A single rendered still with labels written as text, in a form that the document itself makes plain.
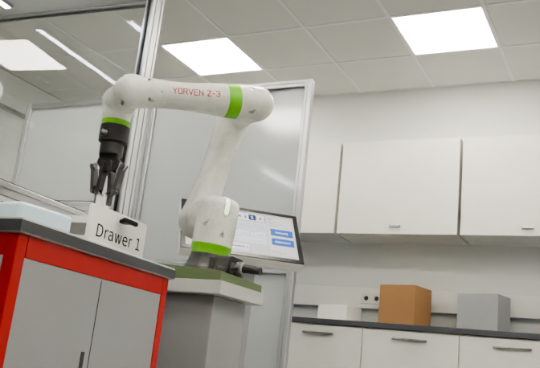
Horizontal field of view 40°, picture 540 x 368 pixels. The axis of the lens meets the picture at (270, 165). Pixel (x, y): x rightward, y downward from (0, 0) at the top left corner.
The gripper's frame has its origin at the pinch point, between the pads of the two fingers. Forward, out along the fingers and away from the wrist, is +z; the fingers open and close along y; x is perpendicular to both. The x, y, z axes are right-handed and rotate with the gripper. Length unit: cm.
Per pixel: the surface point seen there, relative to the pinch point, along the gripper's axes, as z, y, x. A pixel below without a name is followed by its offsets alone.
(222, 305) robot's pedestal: 26.7, 38.7, 14.0
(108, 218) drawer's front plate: 6.4, 10.6, -10.8
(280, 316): 17, 2, 158
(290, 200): -42, 1, 158
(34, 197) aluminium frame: -1.6, -22.8, -4.4
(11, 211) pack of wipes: 18, 29, -71
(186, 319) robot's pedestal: 31.9, 29.6, 9.1
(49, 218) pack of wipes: 18, 33, -63
